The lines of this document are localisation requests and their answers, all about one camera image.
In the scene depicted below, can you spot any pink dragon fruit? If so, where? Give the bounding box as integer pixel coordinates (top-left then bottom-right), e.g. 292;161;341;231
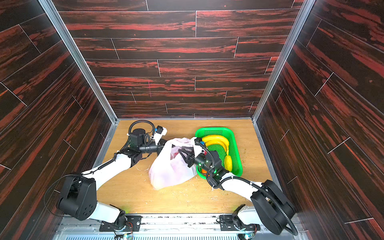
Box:
171;152;179;160

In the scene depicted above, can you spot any pink printed plastic bag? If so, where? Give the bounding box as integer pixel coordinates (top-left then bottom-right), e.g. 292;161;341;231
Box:
149;138;197;190

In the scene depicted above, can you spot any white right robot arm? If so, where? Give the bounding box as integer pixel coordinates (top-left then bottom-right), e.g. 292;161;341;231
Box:
178;147;299;236

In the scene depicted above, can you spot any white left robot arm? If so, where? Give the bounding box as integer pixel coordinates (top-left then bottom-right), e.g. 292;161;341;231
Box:
58;126;167;230

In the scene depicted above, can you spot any small yellow banana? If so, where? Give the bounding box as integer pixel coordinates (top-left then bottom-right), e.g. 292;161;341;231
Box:
224;155;233;172

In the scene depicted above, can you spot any yellow banana bunch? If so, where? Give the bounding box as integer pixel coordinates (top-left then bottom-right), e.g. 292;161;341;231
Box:
202;135;230;155

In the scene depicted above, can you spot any green plastic basket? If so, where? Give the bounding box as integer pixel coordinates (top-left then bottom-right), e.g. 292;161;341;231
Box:
195;127;243;180

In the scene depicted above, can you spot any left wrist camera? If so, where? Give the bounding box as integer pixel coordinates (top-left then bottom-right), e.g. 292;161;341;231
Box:
152;126;168;145

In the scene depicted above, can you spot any metal base rail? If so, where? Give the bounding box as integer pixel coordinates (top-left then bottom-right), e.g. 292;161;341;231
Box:
53;214;309;240

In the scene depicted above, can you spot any aluminium corner post left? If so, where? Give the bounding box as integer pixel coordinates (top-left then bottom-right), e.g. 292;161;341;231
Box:
38;0;118;124

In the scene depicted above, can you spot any aluminium corner post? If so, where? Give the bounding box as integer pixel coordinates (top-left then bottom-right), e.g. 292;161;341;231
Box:
253;0;316;126
38;0;118;124

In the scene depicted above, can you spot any aluminium corner post right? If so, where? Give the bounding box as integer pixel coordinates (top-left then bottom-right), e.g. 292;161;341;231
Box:
253;0;316;126

